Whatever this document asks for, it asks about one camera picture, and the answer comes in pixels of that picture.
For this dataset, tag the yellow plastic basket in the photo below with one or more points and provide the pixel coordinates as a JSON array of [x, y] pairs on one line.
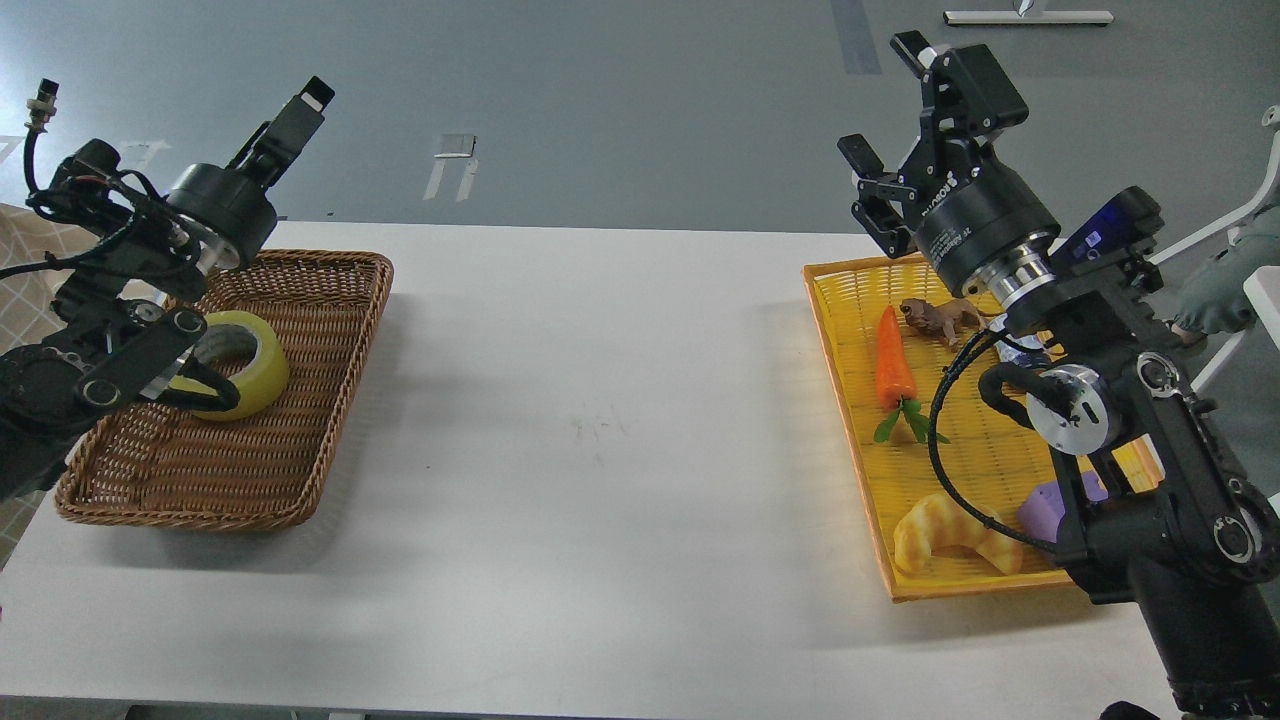
[[993, 463]]

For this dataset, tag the purple foam block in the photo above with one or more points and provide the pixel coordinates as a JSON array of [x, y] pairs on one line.
[[1041, 513]]

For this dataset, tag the yellow tape roll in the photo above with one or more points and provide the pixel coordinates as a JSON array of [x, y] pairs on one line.
[[237, 338]]

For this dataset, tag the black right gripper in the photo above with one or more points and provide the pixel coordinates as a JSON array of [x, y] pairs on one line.
[[953, 199]]

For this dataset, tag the orange toy carrot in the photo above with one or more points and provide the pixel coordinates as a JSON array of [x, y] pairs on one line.
[[896, 389]]

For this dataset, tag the brown toy animal figure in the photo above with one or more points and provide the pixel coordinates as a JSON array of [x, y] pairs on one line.
[[942, 321]]

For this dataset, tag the toy croissant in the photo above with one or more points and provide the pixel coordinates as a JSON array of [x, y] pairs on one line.
[[937, 522]]

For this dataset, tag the white floor stand base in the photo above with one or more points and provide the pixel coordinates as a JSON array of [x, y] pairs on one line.
[[1031, 17]]

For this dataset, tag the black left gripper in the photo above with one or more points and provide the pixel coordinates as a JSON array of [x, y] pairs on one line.
[[231, 203]]

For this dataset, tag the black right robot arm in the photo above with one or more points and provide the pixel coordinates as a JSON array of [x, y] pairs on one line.
[[1156, 509]]

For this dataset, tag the brown wicker basket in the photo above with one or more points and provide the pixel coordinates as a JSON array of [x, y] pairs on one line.
[[161, 468]]

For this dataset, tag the small blue white can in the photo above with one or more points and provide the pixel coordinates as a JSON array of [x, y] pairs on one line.
[[1026, 351]]

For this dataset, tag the person's leg with sneaker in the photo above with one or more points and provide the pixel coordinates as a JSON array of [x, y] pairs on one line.
[[1213, 300]]

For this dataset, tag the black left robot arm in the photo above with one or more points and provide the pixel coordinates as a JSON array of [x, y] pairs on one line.
[[127, 306]]

